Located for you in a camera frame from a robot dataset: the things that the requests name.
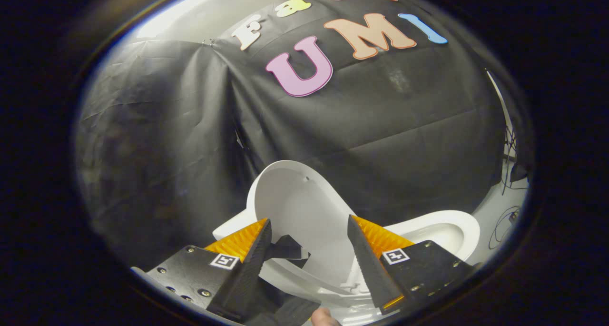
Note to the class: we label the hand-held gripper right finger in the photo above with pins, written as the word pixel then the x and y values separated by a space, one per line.
pixel 366 264

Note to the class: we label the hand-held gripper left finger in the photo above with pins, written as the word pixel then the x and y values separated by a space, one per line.
pixel 247 273

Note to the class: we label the white toilet tank lid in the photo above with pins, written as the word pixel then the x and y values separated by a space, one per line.
pixel 233 228

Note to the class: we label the white toilet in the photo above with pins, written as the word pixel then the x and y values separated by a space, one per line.
pixel 440 234

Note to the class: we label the black backdrop cloth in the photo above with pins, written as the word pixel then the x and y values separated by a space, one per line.
pixel 380 126

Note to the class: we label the small black adapter box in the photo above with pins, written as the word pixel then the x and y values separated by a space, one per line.
pixel 514 216

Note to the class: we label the black light stand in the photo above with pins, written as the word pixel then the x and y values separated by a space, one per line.
pixel 511 159

